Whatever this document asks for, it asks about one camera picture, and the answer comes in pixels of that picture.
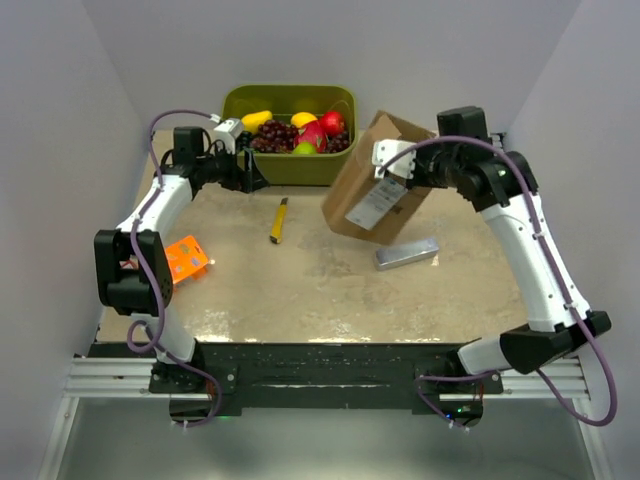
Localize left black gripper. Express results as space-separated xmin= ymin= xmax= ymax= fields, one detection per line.
xmin=197 ymin=142 xmax=270 ymax=193

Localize yellow black utility knife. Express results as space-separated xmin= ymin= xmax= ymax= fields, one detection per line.
xmin=269 ymin=197 xmax=288 ymax=245

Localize brown cardboard express box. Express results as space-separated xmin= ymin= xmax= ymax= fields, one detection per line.
xmin=321 ymin=111 xmax=436 ymax=245

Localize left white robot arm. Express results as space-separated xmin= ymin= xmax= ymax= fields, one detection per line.
xmin=94 ymin=118 xmax=269 ymax=392

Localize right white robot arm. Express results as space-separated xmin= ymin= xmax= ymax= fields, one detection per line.
xmin=411 ymin=106 xmax=611 ymax=393

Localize silver rectangular box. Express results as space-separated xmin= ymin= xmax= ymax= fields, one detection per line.
xmin=373 ymin=237 xmax=440 ymax=271

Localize orange carton box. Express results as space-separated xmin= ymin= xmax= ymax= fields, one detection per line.
xmin=165 ymin=235 xmax=214 ymax=287

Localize dark black grape bunch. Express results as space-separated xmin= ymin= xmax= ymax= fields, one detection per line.
xmin=237 ymin=131 xmax=253 ymax=150

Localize yellow mango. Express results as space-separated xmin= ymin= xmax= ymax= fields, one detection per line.
xmin=241 ymin=110 xmax=273 ymax=135

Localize green lime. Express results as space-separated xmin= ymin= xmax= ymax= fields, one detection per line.
xmin=291 ymin=142 xmax=317 ymax=155

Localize pink dragon fruit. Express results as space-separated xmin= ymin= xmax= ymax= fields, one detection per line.
xmin=294 ymin=120 xmax=328 ymax=153

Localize yellow lemon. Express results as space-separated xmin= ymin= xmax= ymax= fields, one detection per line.
xmin=290 ymin=112 xmax=317 ymax=129

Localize olive green plastic bin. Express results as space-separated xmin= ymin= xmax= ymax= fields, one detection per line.
xmin=222 ymin=84 xmax=358 ymax=186

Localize dark red grape bunch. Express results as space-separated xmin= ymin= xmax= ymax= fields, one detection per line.
xmin=324 ymin=132 xmax=351 ymax=154

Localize red apple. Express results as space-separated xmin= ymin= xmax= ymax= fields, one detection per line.
xmin=319 ymin=110 xmax=347 ymax=137

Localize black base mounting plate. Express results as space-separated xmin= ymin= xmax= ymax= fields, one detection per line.
xmin=88 ymin=342 xmax=503 ymax=425

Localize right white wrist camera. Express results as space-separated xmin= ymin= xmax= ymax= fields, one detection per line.
xmin=371 ymin=139 xmax=416 ymax=180

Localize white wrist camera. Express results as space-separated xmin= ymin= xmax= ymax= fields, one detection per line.
xmin=371 ymin=139 xmax=416 ymax=180
xmin=209 ymin=114 xmax=244 ymax=155

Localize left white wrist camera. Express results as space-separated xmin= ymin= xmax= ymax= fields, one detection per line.
xmin=209 ymin=114 xmax=244 ymax=155

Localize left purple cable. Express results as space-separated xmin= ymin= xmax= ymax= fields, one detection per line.
xmin=126 ymin=109 xmax=224 ymax=430

